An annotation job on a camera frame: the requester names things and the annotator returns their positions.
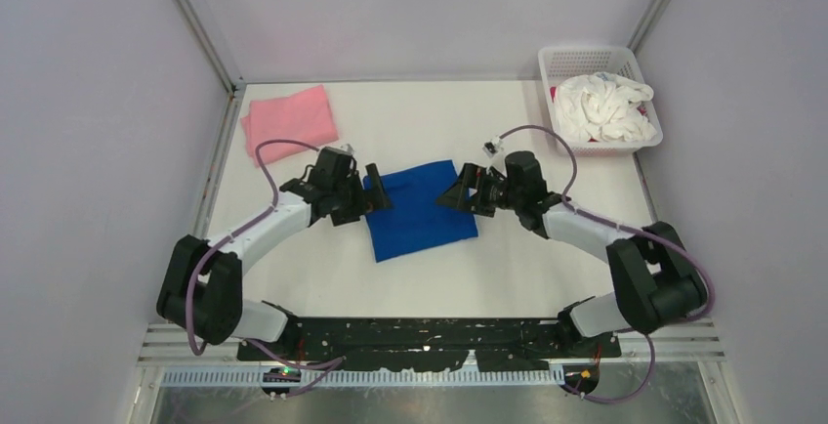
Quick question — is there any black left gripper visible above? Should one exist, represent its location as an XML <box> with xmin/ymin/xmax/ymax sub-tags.
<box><xmin>332</xmin><ymin>164</ymin><xmax>392</xmax><ymax>227</ymax></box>

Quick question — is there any white plastic laundry basket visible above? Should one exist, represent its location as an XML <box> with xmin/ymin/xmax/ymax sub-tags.
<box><xmin>538</xmin><ymin>45</ymin><xmax>663</xmax><ymax>156</ymax></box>

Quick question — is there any white crumpled t shirt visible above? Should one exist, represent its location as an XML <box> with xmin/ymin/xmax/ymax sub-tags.
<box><xmin>553</xmin><ymin>72</ymin><xmax>657</xmax><ymax>143</ymax></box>

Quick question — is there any pink folded t shirt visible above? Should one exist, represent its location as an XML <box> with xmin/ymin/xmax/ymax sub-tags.
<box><xmin>240</xmin><ymin>85</ymin><xmax>339</xmax><ymax>167</ymax></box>

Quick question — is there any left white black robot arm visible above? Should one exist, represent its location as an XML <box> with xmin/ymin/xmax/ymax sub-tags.
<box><xmin>156</xmin><ymin>147</ymin><xmax>393</xmax><ymax>360</ymax></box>

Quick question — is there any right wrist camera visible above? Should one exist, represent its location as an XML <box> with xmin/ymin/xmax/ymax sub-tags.
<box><xmin>482</xmin><ymin>136</ymin><xmax>504</xmax><ymax>159</ymax></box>

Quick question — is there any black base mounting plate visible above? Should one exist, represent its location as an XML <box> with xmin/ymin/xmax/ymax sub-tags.
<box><xmin>236</xmin><ymin>317</ymin><xmax>621</xmax><ymax>372</ymax></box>

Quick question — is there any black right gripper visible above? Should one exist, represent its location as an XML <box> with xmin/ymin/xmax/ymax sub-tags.
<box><xmin>436</xmin><ymin>162</ymin><xmax>523</xmax><ymax>219</ymax></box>

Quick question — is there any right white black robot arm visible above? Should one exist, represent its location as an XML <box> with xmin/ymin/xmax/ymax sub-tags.
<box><xmin>436</xmin><ymin>150</ymin><xmax>712</xmax><ymax>357</ymax></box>

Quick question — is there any blue printed t shirt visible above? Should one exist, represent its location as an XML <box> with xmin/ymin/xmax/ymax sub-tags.
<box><xmin>366</xmin><ymin>160</ymin><xmax>478</xmax><ymax>263</ymax></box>

